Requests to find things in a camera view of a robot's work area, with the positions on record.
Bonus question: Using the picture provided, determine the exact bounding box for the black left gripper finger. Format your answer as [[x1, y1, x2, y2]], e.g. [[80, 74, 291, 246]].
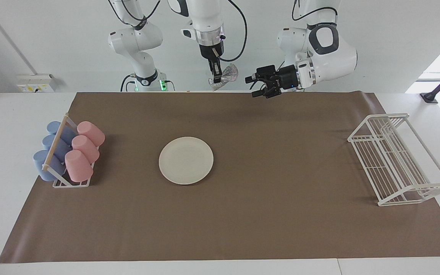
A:
[[251, 84, 281, 99], [245, 66, 278, 85]]

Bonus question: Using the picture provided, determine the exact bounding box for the cream round plate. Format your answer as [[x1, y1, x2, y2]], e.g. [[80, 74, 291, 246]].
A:
[[159, 136, 214, 185]]

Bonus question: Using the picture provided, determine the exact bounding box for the brown table mat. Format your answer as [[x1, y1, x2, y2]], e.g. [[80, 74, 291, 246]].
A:
[[0, 91, 440, 264]]

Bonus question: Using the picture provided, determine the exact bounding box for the pink plastic cup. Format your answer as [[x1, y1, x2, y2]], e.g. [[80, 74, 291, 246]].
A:
[[65, 150, 94, 183], [71, 135, 100, 163], [77, 121, 105, 147]]

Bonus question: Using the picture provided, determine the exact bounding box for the blue plastic cup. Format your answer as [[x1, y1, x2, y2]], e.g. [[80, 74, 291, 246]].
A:
[[47, 121, 76, 145], [42, 134, 71, 161], [33, 150, 66, 181]]

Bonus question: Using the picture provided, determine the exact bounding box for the white cup holder rack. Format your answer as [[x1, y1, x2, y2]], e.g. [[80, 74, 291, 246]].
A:
[[42, 113, 95, 188]]

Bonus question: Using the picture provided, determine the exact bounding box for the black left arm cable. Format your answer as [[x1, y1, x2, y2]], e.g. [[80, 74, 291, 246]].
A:
[[291, 0, 337, 23]]

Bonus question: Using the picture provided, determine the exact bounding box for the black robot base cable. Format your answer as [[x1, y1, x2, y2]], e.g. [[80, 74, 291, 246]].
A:
[[121, 74, 137, 92]]

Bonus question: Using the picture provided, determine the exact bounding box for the white wire dish rack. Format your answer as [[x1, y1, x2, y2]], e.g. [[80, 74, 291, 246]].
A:
[[347, 113, 440, 207]]

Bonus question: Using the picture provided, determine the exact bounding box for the white wall power outlet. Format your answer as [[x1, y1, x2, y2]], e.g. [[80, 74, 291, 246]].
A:
[[16, 74, 56, 93]]

